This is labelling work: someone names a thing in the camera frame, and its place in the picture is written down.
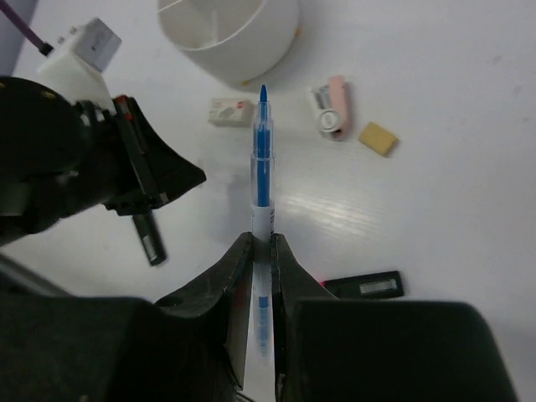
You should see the white round divided organizer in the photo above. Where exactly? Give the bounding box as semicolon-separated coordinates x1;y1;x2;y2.
157;0;299;84

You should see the white boxed eraser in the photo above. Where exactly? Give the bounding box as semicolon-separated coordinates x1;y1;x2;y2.
208;98;254;128

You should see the blue ballpoint pen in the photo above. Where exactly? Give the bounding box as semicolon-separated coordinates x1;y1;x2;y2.
250;86;275;365

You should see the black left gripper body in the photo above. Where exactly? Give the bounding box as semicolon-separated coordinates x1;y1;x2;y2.
70;98;163;216

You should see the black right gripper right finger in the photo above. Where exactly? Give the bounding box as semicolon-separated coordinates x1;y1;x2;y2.
271;234;518;401

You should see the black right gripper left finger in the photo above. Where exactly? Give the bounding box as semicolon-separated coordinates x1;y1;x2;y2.
1;232;252;401

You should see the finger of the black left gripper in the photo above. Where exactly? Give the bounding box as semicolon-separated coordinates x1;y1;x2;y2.
112;95;207;209

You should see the blue capped black highlighter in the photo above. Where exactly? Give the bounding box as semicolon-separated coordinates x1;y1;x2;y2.
132;211;168;266

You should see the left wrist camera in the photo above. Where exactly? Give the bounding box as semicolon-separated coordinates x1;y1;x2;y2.
38;18;121;115

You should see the pink capped black highlighter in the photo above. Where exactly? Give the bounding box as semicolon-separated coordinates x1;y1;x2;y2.
321;271;405;300

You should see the tan eraser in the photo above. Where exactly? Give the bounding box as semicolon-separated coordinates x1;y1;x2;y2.
358;122;399;157

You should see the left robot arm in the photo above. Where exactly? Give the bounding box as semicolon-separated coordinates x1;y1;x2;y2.
1;76;206;245

